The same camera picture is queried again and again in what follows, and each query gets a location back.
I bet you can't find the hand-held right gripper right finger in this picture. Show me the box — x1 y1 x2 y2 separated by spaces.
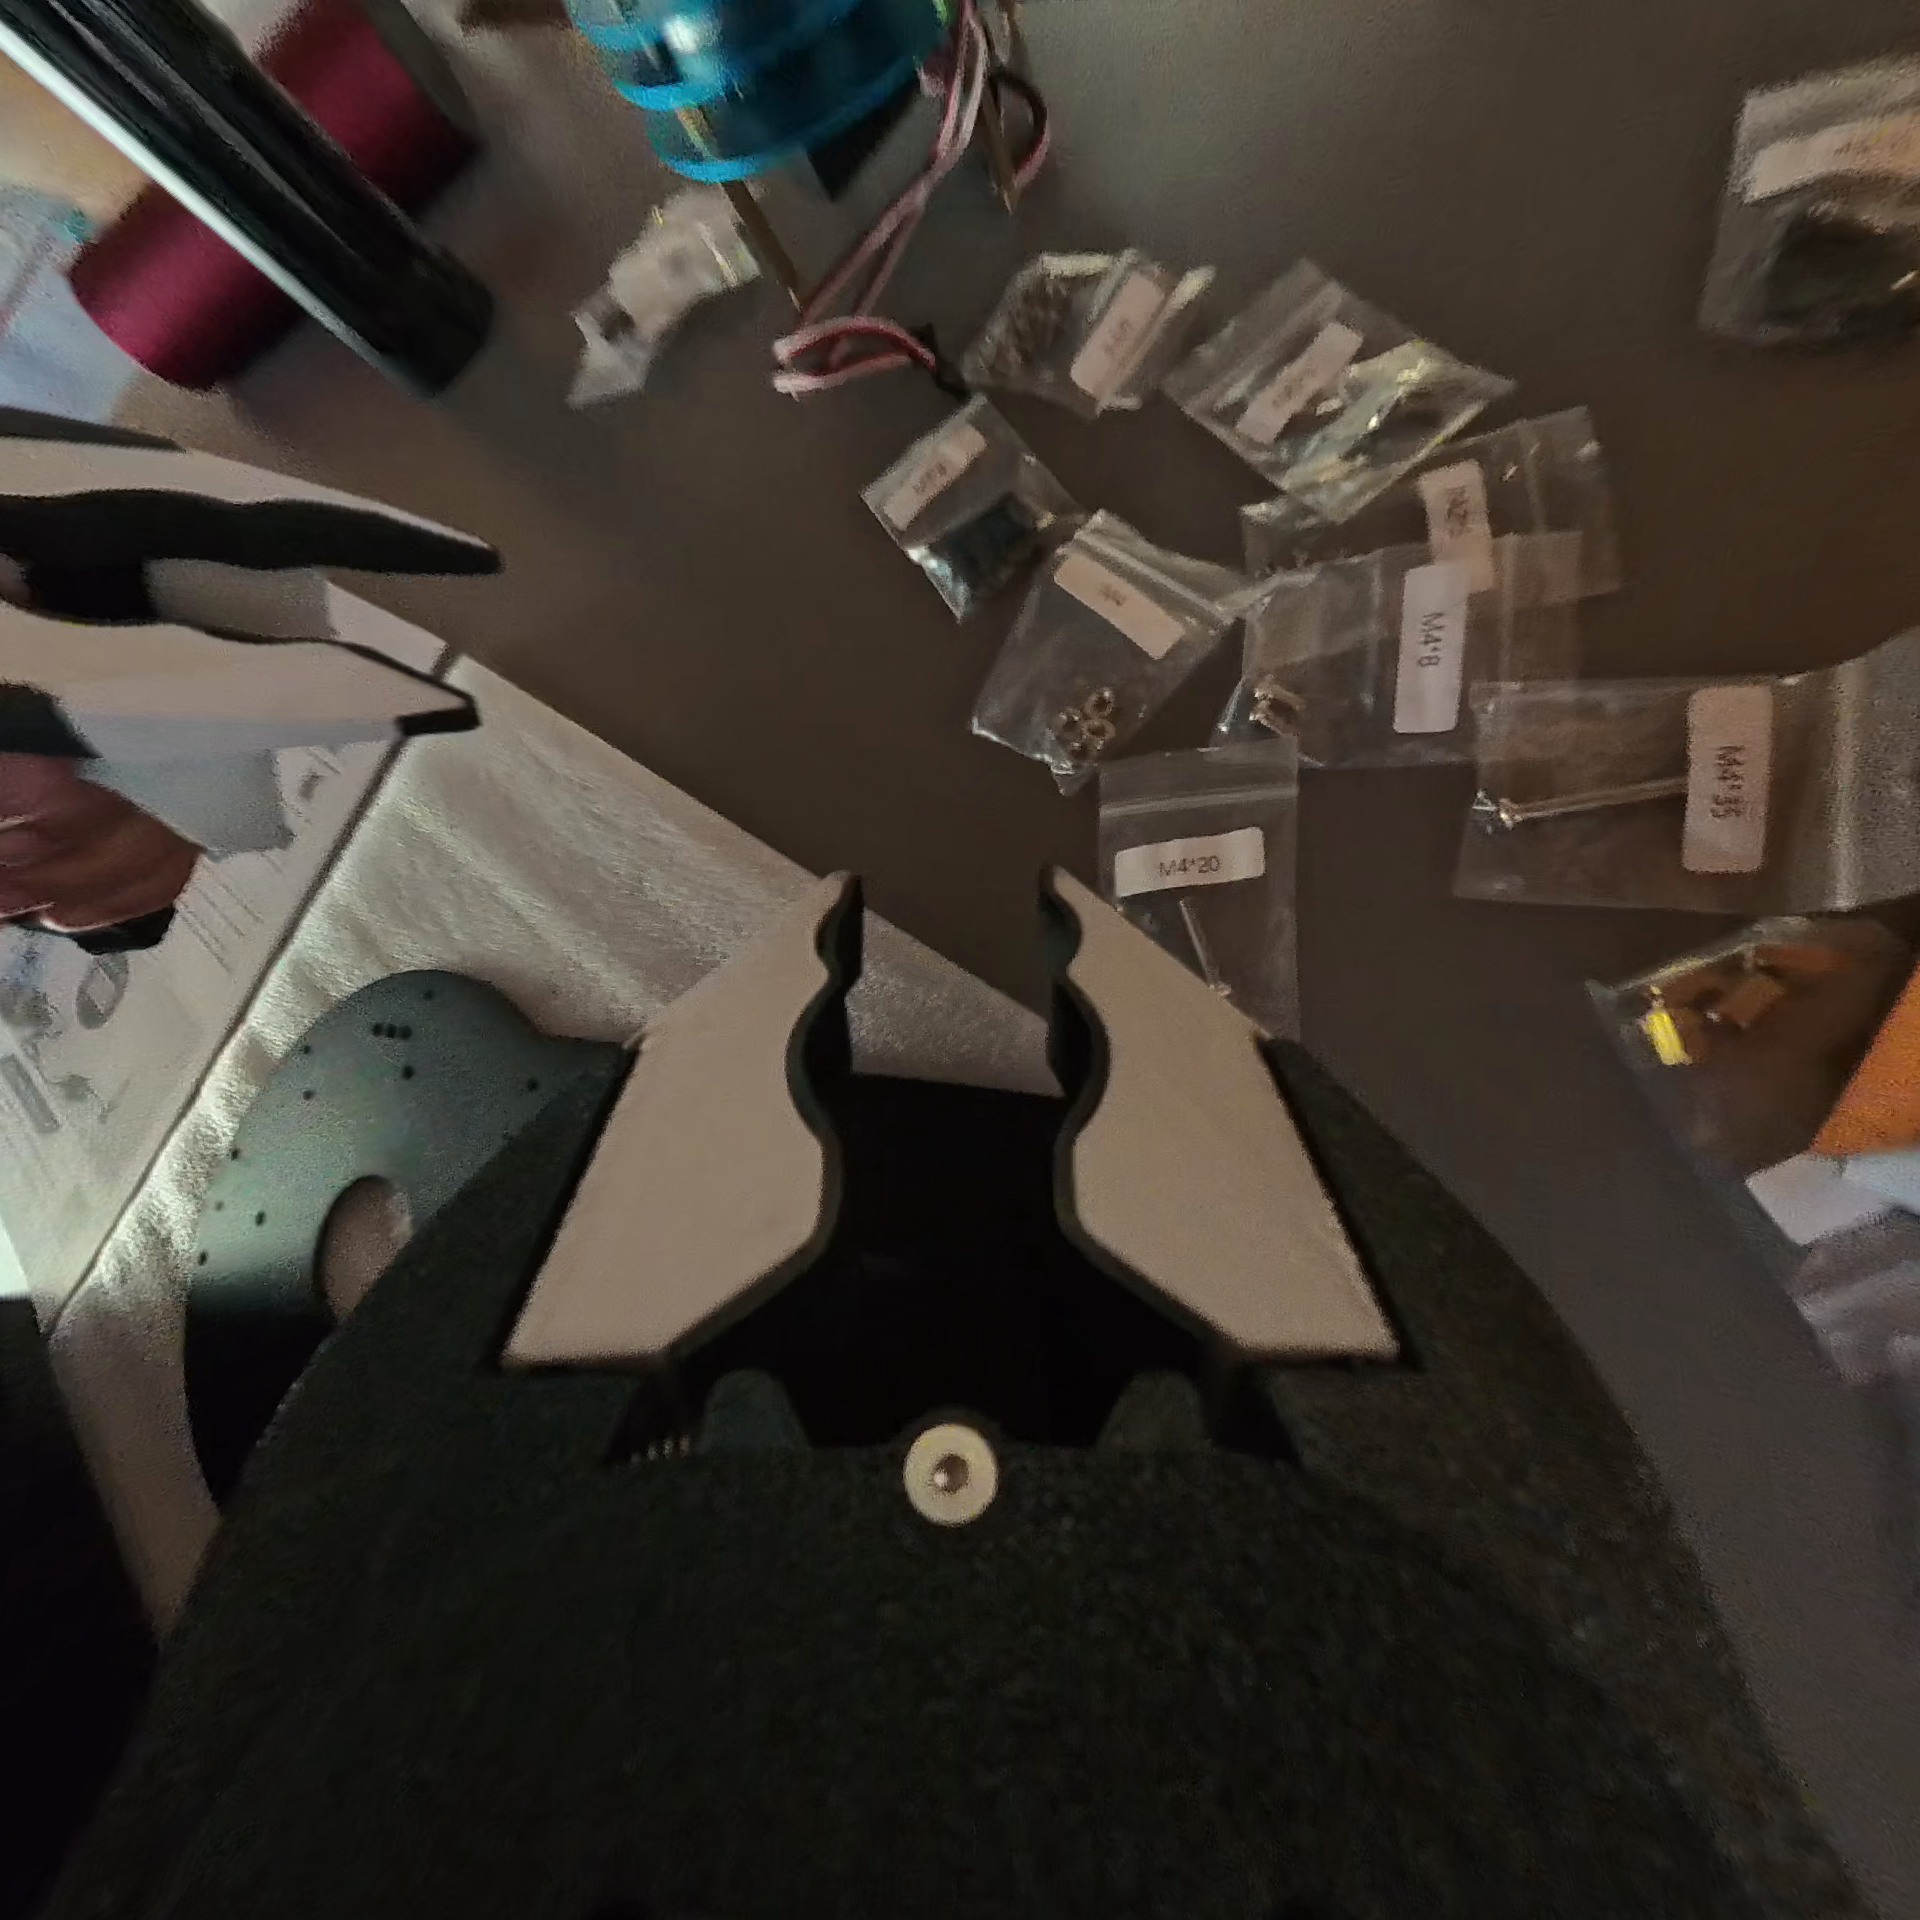
1037 866 1400 1368

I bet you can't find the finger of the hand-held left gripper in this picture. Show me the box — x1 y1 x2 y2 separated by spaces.
0 411 503 624
0 621 481 859

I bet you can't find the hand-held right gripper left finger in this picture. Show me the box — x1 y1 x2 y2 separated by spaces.
502 870 868 1373

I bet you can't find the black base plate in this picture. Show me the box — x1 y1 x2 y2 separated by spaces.
185 965 1218 1510

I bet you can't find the white instruction booklet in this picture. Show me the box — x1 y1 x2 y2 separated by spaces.
0 600 456 1310

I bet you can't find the blue toy robot arm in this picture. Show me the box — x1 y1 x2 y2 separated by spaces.
569 0 966 319

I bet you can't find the person's left hand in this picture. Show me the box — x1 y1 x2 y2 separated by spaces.
0 754 207 957

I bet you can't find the red metal tube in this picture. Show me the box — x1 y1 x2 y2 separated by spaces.
65 0 478 391

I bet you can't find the black metal tube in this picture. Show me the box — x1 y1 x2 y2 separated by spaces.
0 0 500 398

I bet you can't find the group of small parts bags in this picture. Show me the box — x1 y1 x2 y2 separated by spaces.
565 194 1920 1052

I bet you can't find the silver antistatic bag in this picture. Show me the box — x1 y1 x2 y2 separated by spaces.
1585 914 1920 1176

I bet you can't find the servo cable bundle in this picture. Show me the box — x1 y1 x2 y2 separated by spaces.
767 0 1055 402

